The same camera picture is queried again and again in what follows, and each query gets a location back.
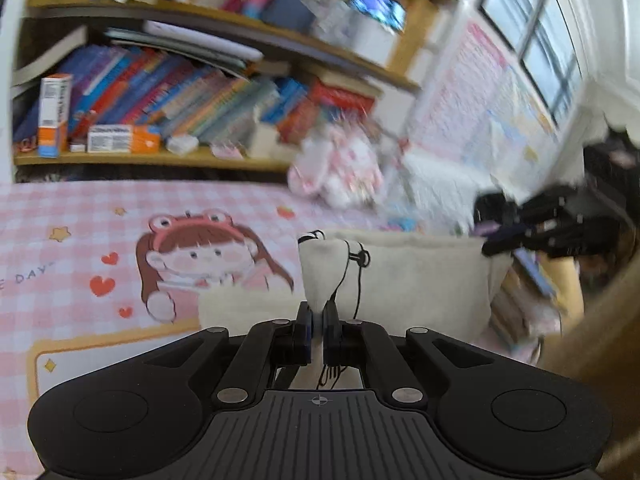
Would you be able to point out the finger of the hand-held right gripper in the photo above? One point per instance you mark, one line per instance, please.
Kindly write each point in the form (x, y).
(507, 244)
(500, 209)

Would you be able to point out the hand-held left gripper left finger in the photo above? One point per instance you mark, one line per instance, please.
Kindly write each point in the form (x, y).
(306, 332)

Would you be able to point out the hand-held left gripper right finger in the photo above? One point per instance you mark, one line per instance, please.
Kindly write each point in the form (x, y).
(330, 332)

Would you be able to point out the cream t-shirt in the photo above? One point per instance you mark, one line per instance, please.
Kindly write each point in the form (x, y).
(415, 280)

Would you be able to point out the pink white plush bunny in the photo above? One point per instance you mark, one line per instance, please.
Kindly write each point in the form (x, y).
(340, 170)

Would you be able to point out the window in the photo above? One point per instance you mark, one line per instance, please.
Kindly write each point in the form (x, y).
(540, 35)

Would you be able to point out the pink scissors on shelf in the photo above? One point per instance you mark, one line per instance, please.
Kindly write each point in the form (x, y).
(225, 151)

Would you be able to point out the small white packet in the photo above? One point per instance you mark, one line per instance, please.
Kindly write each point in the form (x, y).
(181, 144)

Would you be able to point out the wooden shelf board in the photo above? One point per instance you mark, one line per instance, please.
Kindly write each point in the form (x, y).
(150, 159)

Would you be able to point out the pink checked bed sheet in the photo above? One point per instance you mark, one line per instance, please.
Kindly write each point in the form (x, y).
(75, 220)

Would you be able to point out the flat white orange box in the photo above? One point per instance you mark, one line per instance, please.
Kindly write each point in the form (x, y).
(122, 139)

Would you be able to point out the row of colourful books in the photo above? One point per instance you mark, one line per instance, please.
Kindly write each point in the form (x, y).
(175, 100)

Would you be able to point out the clutter of boxes and books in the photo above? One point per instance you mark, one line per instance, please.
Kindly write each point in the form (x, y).
(280, 0)

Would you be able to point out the stack of flat lying books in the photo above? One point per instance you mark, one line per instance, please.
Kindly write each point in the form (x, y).
(190, 45)

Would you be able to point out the tall white orange box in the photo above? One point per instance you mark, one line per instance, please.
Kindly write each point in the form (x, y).
(54, 115)

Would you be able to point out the pink wall poster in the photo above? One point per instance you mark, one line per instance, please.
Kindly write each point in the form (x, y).
(480, 110)

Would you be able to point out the white metal post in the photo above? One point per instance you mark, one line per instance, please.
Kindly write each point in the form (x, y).
(467, 5)

